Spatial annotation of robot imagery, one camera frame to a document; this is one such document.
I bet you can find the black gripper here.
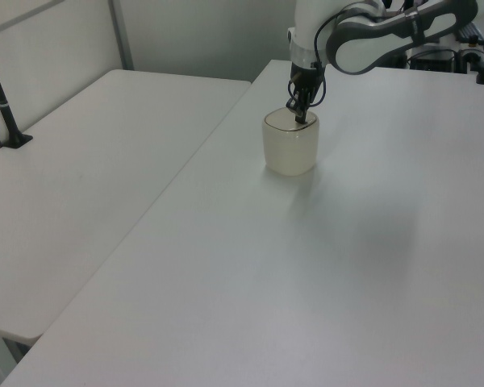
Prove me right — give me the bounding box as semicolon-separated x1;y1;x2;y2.
286;64;327;125

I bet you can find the cream translucent cup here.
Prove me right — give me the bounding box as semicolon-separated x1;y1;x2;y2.
261;107;321;177

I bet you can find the dark electronics equipment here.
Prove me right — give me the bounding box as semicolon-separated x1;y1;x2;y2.
405;22;484;74

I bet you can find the white side table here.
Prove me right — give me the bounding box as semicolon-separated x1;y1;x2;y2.
0;69;253;348

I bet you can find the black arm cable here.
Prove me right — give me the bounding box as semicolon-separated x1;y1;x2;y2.
312;4;329;107

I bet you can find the grey metal partition post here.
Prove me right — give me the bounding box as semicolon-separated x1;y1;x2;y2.
106;0;136;71

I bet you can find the black camera pole, white band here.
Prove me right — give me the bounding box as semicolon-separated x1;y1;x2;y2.
0;35;35;150

